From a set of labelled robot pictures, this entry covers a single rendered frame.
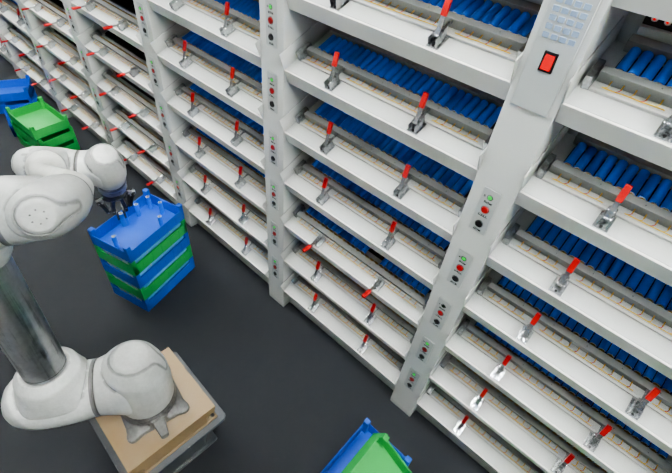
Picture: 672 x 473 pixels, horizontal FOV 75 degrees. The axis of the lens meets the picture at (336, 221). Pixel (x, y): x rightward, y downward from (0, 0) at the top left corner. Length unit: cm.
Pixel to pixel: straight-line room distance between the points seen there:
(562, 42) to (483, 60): 16
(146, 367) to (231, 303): 81
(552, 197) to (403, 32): 46
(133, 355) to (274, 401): 67
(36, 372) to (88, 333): 83
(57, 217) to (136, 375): 55
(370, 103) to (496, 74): 34
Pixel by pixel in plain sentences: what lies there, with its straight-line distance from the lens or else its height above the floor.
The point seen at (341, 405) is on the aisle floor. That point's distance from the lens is 181.
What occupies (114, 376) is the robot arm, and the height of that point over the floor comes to 54.
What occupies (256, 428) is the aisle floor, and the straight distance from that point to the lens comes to 177.
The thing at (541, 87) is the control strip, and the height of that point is 133.
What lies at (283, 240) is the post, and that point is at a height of 43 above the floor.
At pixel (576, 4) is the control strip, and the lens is 83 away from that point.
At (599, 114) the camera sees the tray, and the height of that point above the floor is 131.
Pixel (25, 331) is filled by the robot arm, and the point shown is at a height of 77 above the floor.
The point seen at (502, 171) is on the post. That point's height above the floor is 114.
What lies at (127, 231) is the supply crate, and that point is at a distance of 198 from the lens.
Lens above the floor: 165
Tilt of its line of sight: 43 degrees down
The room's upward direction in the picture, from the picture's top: 7 degrees clockwise
